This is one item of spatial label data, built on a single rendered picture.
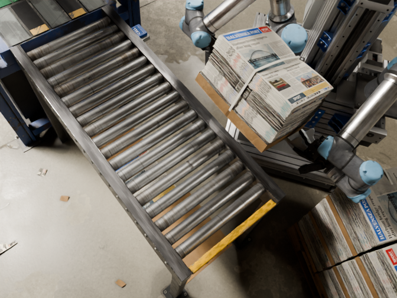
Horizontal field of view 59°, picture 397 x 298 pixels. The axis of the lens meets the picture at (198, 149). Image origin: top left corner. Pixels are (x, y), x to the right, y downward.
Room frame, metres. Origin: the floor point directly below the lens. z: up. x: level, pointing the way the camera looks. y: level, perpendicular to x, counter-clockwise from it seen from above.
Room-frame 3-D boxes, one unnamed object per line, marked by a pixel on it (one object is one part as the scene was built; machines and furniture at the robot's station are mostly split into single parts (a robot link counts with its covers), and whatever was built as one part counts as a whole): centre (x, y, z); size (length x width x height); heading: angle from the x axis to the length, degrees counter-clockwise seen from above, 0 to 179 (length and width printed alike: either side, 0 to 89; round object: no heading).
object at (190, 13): (1.19, 0.12, 1.09); 0.11 x 0.08 x 0.11; 20
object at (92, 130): (0.86, 0.34, 0.77); 0.47 x 0.05 x 0.05; 139
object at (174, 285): (0.21, -0.03, 0.34); 0.06 x 0.06 x 0.68; 49
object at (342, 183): (0.59, -0.59, 0.98); 0.11 x 0.08 x 0.09; 49
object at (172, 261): (0.63, 0.46, 0.74); 1.34 x 0.05 x 0.12; 49
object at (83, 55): (1.12, 0.64, 0.77); 0.47 x 0.05 x 0.05; 139
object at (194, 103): (1.01, 0.12, 0.74); 1.34 x 0.05 x 0.12; 49
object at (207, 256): (0.37, -0.20, 0.81); 0.43 x 0.03 x 0.02; 139
